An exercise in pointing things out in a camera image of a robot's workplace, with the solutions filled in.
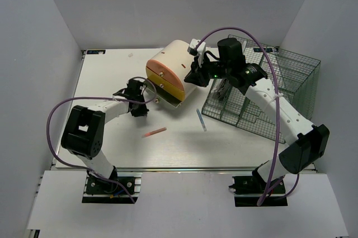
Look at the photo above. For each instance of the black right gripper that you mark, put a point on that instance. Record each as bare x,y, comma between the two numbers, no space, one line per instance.
197,75

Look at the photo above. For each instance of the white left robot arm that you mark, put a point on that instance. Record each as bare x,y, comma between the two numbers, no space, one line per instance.
84,130

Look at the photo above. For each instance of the black table corner label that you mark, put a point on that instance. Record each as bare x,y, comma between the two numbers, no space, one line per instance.
95,52

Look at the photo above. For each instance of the blue pen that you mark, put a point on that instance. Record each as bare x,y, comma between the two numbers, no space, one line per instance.
201,119

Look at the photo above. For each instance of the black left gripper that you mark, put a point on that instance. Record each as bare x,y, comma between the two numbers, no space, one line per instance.
142,112

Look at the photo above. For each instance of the white silver-spined booklet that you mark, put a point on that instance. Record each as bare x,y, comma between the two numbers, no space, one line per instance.
223,90

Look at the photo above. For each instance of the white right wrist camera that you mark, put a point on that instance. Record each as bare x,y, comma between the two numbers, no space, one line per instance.
197,48

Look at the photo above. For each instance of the cream round drawer box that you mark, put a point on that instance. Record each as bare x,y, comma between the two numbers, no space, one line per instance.
167,70

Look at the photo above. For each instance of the red pen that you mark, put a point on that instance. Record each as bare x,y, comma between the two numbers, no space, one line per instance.
148,134

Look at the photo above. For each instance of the green wire mesh organizer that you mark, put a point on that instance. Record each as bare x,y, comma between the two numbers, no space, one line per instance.
296,77

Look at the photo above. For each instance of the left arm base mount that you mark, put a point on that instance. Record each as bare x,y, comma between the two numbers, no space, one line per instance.
97,191

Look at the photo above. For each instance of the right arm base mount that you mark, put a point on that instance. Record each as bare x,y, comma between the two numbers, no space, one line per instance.
247,191

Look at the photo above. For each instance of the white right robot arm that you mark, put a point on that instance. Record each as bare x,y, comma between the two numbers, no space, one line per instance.
306,141

